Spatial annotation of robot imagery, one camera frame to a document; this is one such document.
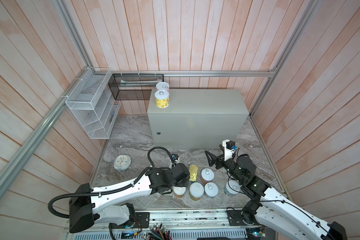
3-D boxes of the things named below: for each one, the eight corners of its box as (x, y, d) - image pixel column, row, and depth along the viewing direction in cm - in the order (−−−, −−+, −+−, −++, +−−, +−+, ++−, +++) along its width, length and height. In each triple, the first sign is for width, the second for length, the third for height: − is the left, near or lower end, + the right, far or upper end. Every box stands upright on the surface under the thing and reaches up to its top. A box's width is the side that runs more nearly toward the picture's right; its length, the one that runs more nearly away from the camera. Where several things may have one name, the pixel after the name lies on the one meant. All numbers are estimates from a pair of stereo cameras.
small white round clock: (113, 170, 93) (112, 168, 90) (117, 156, 99) (116, 154, 96) (129, 170, 93) (128, 168, 90) (132, 156, 99) (131, 154, 96)
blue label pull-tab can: (204, 198, 82) (205, 195, 77) (202, 185, 86) (204, 181, 82) (217, 198, 82) (219, 195, 77) (215, 185, 86) (217, 181, 82)
